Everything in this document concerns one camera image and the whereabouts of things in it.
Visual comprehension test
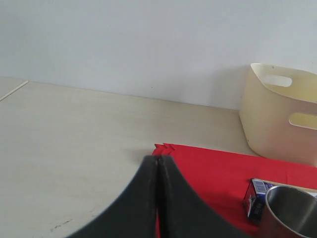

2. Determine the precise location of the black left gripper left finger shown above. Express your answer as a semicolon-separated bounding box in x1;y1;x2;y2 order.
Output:
69;156;158;238

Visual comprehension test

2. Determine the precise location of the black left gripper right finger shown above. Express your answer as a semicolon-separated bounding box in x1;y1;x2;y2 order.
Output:
157;155;249;238

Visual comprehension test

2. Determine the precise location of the blue white milk carton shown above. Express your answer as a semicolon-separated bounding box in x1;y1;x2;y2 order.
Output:
243;178;317;225

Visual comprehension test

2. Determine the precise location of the stainless steel cup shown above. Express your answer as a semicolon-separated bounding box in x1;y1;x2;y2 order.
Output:
257;185;317;238

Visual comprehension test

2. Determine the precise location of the red tablecloth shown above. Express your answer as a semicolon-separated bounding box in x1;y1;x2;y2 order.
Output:
153;143;317;236

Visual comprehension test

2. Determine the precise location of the upper wooden chopstick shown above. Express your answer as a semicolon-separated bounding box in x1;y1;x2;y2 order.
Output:
263;180;317;193

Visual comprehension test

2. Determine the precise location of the cream plastic bin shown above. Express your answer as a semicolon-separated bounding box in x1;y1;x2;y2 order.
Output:
239;63;317;166

